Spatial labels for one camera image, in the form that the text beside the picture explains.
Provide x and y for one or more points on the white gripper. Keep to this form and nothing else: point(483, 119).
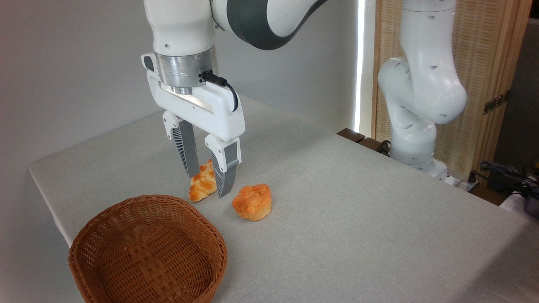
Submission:
point(210, 113)

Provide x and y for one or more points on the wooden bamboo folding screen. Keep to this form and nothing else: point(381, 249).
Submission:
point(484, 42)

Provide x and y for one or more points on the grey tablecloth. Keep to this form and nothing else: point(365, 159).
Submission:
point(358, 231)

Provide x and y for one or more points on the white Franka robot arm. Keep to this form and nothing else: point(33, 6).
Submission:
point(181, 25)

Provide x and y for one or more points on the dark metal screen hinge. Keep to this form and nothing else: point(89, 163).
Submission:
point(497, 102)

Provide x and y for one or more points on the braided golden bread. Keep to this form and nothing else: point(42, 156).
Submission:
point(201, 187)

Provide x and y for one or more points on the white power strip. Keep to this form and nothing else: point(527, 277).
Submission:
point(463, 184)

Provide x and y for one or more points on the dark wooden block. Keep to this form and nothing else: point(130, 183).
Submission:
point(350, 135)
point(371, 145)

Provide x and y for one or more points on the round orange bread bun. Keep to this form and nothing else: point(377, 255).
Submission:
point(252, 202)

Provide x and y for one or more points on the brown woven wicker basket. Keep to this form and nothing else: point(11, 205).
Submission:
point(147, 248)

